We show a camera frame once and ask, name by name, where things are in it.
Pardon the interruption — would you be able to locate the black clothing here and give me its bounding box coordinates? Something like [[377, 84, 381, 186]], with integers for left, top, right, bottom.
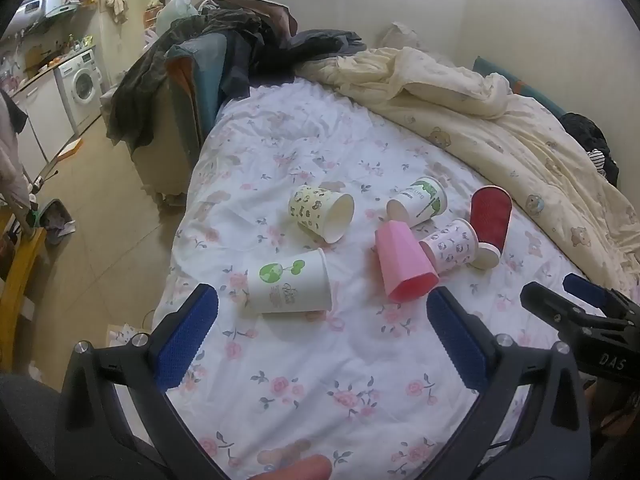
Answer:
[[557, 111, 621, 187]]

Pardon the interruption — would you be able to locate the cream bear print quilt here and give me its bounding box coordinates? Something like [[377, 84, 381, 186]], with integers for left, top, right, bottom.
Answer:
[[295, 46, 640, 301]]

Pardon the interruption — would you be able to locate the pinkish hanging garment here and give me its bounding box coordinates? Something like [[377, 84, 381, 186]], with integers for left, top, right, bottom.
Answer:
[[0, 89, 32, 213]]

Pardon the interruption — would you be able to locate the floral white bedsheet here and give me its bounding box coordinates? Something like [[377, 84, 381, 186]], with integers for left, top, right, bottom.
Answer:
[[152, 77, 596, 480]]

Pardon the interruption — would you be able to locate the yellow patterned paper cup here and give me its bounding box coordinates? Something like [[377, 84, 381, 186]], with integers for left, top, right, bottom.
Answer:
[[288, 184, 355, 245]]

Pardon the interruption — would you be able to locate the pink plastic cup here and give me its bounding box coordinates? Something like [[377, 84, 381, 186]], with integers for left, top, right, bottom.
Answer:
[[375, 221, 440, 304]]

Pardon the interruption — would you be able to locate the white washing machine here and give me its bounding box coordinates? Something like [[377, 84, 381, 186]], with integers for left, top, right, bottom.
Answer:
[[54, 49, 104, 133]]

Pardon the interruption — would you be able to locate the red paper cup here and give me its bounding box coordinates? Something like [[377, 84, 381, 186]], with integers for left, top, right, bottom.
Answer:
[[470, 185, 513, 270]]

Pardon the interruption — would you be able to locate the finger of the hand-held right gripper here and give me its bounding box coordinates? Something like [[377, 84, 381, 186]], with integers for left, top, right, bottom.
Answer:
[[562, 273, 640, 322], [520, 282, 617, 341]]

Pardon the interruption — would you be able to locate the white paper box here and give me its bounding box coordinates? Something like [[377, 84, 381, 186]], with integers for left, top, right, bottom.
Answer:
[[101, 322, 152, 350]]

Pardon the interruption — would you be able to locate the grey trash bin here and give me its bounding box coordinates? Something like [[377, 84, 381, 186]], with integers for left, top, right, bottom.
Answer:
[[36, 198, 77, 246]]

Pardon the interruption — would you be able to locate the pile of dark clothes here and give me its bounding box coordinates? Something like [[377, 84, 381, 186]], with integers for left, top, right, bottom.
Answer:
[[167, 0, 368, 116]]

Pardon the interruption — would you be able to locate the green plastic bag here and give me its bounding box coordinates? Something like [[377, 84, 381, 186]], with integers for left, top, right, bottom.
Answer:
[[156, 0, 199, 32]]

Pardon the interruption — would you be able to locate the white pillow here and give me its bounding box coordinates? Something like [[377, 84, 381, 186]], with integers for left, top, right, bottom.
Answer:
[[377, 21, 426, 52]]

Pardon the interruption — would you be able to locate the person's left hand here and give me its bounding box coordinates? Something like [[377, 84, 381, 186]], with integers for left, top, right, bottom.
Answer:
[[248, 454, 333, 480]]

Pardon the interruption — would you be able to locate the teal pillow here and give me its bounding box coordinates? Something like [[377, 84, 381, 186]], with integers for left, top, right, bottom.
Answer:
[[471, 56, 568, 117]]

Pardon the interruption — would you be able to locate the white kitchen cabinet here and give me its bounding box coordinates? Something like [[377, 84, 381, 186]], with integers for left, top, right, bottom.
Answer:
[[9, 74, 77, 178]]

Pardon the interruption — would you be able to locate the white cup panda print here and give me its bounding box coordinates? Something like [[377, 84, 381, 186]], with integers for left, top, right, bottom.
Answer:
[[419, 218, 479, 275]]

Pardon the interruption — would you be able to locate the white cup green tree print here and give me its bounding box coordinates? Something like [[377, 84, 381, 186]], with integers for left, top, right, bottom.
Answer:
[[246, 247, 333, 315]]

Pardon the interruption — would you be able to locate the yellow wooden stool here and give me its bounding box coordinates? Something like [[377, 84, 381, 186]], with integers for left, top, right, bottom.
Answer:
[[0, 210, 48, 358]]

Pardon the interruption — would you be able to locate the white cup green leaf print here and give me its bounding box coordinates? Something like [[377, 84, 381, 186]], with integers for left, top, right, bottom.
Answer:
[[386, 176, 449, 227]]

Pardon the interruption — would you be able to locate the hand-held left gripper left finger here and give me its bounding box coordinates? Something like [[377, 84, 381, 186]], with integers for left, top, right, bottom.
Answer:
[[55, 284, 231, 480]]

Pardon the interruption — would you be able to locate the range hood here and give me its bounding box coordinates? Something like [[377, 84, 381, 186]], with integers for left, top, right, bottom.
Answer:
[[7, 0, 47, 28]]

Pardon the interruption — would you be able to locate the beige sofa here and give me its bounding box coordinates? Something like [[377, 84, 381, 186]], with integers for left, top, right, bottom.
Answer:
[[131, 72, 203, 206]]

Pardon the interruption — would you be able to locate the brown jacket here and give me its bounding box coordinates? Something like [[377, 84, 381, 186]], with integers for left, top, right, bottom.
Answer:
[[106, 30, 201, 147]]

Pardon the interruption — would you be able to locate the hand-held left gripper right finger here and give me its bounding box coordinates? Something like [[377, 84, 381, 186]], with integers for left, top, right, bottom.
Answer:
[[426, 286, 592, 480]]

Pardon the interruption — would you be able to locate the dark grey cloth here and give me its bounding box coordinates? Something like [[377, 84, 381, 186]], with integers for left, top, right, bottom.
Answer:
[[0, 374, 68, 480]]

